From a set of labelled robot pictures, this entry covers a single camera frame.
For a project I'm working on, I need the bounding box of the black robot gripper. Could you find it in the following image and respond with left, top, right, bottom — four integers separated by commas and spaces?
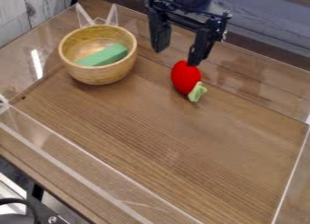
148, 0, 232, 66

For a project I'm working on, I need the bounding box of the red plush strawberry toy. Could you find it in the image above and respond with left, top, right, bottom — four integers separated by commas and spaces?
171, 61, 207, 102

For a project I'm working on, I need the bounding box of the green rectangular block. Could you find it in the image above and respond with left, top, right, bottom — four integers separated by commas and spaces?
76, 43, 128, 67

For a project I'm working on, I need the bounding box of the wooden bowl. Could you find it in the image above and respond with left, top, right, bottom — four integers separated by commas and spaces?
57, 24, 136, 85

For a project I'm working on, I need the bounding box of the clear acrylic table enclosure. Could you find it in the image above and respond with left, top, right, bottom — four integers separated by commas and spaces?
0, 8, 310, 224

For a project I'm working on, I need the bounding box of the black table leg bracket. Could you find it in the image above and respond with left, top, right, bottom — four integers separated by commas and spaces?
26, 183, 70, 224

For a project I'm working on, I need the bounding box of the black cable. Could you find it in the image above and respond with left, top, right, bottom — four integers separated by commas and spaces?
0, 198, 37, 224

